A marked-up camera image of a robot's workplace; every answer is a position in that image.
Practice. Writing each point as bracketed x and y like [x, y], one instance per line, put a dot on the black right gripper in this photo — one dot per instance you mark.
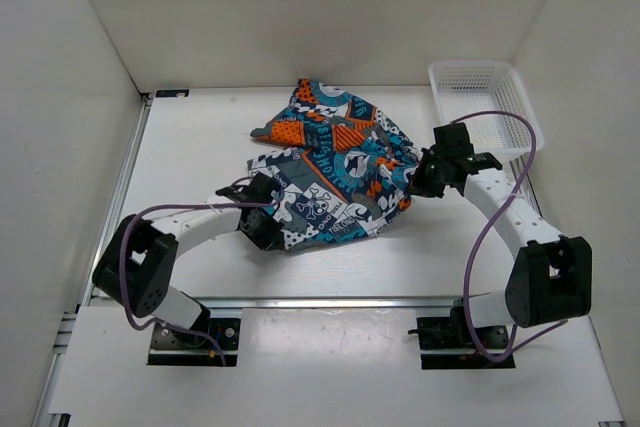
[418, 185]

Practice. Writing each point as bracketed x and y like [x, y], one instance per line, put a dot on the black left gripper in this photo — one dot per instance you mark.
[267, 240]

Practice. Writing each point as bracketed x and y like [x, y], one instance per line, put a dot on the colourful patterned shorts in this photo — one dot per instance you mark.
[344, 167]

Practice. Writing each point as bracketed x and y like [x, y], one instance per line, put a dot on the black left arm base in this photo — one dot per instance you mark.
[169, 348]

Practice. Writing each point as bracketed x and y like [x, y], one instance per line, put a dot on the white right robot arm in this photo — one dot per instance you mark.
[551, 276]

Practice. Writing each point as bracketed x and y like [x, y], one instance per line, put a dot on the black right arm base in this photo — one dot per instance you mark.
[445, 344]

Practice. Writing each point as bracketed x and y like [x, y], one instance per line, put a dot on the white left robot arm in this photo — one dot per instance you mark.
[136, 267]

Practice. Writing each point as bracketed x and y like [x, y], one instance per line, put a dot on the white plastic basket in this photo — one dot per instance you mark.
[463, 87]

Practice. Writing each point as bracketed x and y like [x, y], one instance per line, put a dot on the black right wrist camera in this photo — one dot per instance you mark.
[453, 145]

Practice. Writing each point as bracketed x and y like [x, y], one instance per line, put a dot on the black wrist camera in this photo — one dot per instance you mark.
[453, 145]
[260, 189]

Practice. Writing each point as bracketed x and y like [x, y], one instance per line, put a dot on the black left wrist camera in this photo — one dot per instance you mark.
[260, 189]

